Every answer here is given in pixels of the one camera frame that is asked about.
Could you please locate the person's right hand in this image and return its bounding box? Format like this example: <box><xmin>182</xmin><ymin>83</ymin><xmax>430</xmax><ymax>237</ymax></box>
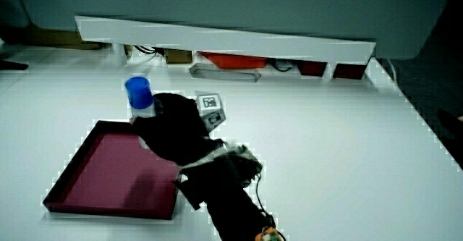
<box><xmin>130</xmin><ymin>92</ymin><xmax>227</xmax><ymax>168</ymax></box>

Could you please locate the blue capped glue bottle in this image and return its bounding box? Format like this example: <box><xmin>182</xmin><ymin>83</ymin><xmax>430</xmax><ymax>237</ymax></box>
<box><xmin>124</xmin><ymin>75</ymin><xmax>157</xmax><ymax>120</ymax></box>

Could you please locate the dark red square plate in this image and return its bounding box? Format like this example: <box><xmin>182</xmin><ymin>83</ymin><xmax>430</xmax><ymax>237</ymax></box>
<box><xmin>42</xmin><ymin>120</ymin><xmax>181</xmax><ymax>221</ymax></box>

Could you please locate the small brown cardboard box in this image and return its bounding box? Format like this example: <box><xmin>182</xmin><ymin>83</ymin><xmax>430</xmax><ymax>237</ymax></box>
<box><xmin>163</xmin><ymin>48</ymin><xmax>194</xmax><ymax>65</ymax></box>

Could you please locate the clear tray with red item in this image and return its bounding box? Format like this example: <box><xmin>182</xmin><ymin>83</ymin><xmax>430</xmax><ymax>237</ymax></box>
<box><xmin>189</xmin><ymin>62</ymin><xmax>262</xmax><ymax>83</ymax></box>

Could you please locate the orange plastic tray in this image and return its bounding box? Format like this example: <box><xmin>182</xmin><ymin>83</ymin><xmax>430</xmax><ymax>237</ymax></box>
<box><xmin>199</xmin><ymin>51</ymin><xmax>268</xmax><ymax>70</ymax></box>

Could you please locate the white desk riser shelf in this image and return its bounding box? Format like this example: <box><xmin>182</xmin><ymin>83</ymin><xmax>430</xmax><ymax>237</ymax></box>
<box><xmin>75</xmin><ymin>14</ymin><xmax>377</xmax><ymax>81</ymax></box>

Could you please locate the large white panel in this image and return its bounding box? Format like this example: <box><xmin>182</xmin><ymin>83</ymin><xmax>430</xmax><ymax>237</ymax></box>
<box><xmin>13</xmin><ymin>0</ymin><xmax>447</xmax><ymax>61</ymax></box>

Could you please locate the large brown cardboard box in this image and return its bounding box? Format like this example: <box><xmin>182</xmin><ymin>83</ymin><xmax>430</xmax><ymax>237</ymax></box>
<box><xmin>24</xmin><ymin>24</ymin><xmax>105</xmax><ymax>51</ymax></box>

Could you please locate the dark red box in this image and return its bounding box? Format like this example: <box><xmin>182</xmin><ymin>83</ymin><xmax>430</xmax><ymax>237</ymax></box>
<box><xmin>297</xmin><ymin>60</ymin><xmax>328</xmax><ymax>78</ymax></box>
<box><xmin>332</xmin><ymin>63</ymin><xmax>369</xmax><ymax>80</ymax></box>

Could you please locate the black flat object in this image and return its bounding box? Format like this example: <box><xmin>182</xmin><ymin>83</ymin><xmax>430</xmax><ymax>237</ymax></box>
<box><xmin>0</xmin><ymin>59</ymin><xmax>30</xmax><ymax>72</ymax></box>

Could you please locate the black glove cable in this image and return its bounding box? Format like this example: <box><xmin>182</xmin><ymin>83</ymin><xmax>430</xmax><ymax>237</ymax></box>
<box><xmin>254</xmin><ymin>173</ymin><xmax>277</xmax><ymax>229</ymax></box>

